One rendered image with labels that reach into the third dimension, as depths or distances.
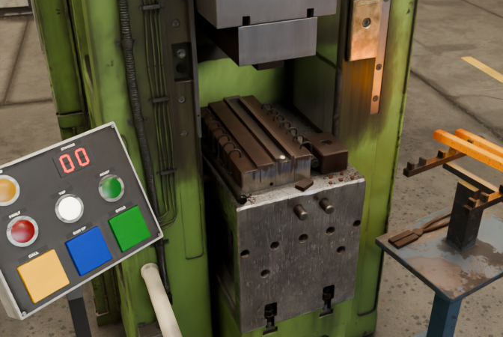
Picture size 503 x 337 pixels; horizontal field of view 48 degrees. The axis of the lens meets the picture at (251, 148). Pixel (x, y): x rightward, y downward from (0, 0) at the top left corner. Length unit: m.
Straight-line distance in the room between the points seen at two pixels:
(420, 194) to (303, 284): 1.64
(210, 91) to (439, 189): 1.78
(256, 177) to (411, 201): 1.78
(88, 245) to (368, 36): 0.92
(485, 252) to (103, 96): 1.15
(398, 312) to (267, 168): 1.21
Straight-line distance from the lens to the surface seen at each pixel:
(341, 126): 1.70
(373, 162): 1.84
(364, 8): 1.57
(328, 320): 1.86
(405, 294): 2.58
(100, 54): 1.37
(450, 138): 1.67
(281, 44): 1.34
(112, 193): 1.23
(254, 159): 1.49
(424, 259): 1.71
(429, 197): 3.21
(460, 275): 1.68
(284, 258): 1.59
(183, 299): 1.84
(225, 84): 1.87
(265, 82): 1.92
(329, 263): 1.69
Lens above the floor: 1.75
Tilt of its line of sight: 30 degrees down
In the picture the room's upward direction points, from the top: 1 degrees counter-clockwise
